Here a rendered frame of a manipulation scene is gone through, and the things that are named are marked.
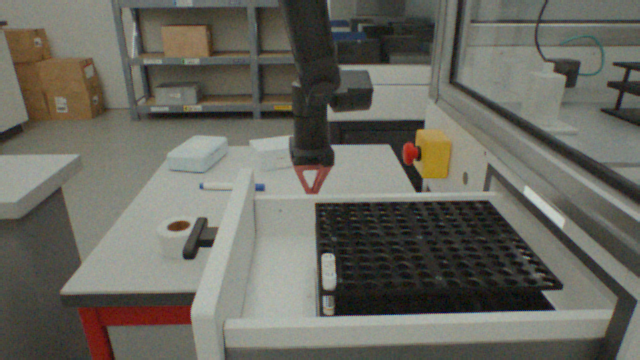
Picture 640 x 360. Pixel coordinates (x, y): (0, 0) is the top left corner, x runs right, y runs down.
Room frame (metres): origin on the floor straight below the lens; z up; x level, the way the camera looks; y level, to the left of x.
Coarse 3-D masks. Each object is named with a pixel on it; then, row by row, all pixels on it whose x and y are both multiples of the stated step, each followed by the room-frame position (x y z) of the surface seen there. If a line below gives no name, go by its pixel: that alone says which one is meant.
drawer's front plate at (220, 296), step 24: (240, 168) 0.53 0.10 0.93; (240, 192) 0.46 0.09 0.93; (240, 216) 0.40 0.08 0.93; (216, 240) 0.35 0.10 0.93; (240, 240) 0.39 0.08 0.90; (216, 264) 0.31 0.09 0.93; (240, 264) 0.38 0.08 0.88; (216, 288) 0.28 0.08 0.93; (240, 288) 0.37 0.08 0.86; (192, 312) 0.25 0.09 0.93; (216, 312) 0.26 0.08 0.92; (240, 312) 0.35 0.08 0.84; (216, 336) 0.25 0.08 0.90
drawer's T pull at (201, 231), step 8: (200, 224) 0.41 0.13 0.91; (208, 224) 0.43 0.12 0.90; (192, 232) 0.39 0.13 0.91; (200, 232) 0.39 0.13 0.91; (208, 232) 0.39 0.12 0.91; (216, 232) 0.39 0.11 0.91; (192, 240) 0.38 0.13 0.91; (200, 240) 0.38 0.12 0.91; (208, 240) 0.38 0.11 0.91; (184, 248) 0.36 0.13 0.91; (192, 248) 0.36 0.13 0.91; (184, 256) 0.36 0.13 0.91; (192, 256) 0.36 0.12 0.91
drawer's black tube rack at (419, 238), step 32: (352, 224) 0.43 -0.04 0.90; (384, 224) 0.43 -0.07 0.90; (416, 224) 0.43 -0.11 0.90; (448, 224) 0.43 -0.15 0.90; (480, 224) 0.43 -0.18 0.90; (352, 256) 0.37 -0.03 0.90; (384, 256) 0.37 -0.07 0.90; (416, 256) 0.37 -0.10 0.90; (448, 256) 0.37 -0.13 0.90; (480, 256) 0.37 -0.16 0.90; (512, 256) 0.37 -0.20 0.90; (352, 288) 0.35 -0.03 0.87; (384, 288) 0.31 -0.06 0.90; (416, 288) 0.31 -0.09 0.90; (448, 288) 0.32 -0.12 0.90; (480, 288) 0.32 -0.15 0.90; (512, 288) 0.32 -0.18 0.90; (544, 288) 0.32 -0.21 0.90
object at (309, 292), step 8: (304, 272) 0.41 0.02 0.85; (312, 272) 0.41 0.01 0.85; (304, 280) 0.40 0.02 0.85; (312, 280) 0.40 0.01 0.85; (304, 288) 0.38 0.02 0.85; (312, 288) 0.38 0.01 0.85; (304, 296) 0.37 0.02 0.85; (312, 296) 0.37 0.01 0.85; (304, 304) 0.36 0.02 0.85; (312, 304) 0.36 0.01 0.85; (304, 312) 0.34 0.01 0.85; (312, 312) 0.34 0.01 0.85
